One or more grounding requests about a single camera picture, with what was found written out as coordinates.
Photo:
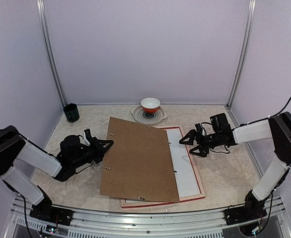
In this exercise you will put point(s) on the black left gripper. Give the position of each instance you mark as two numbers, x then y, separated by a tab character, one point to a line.
98	146

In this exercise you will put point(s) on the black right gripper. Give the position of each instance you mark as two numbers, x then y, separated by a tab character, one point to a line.
203	152

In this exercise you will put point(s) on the brown backing board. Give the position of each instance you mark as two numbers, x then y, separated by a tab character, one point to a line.
138	165

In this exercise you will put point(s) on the cat photo print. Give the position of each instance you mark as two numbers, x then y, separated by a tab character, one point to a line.
184	173

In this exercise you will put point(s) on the red wooden picture frame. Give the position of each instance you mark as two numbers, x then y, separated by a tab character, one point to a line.
198	179

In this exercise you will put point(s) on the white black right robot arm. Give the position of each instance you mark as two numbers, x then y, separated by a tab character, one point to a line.
272	133

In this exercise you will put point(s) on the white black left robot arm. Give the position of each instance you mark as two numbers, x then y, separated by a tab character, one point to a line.
14	146

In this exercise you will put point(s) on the grey striped plate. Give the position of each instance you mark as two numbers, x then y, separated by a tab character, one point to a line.
143	117

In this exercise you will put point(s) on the dark green mug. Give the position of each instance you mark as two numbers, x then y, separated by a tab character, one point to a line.
71	112

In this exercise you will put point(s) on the orange white bowl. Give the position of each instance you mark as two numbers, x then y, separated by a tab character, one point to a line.
150	105

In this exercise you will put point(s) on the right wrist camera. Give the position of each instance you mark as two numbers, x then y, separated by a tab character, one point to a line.
200	130

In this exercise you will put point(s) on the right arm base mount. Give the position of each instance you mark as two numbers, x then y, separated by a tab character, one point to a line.
236	215

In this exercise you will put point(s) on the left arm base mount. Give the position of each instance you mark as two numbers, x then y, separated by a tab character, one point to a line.
51	214

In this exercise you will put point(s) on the right aluminium post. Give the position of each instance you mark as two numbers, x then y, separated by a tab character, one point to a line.
243	53

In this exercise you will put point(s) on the aluminium post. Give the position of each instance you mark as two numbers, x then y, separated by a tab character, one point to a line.
243	53
49	51

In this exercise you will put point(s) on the left aluminium post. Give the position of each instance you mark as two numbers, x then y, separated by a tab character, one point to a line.
49	51

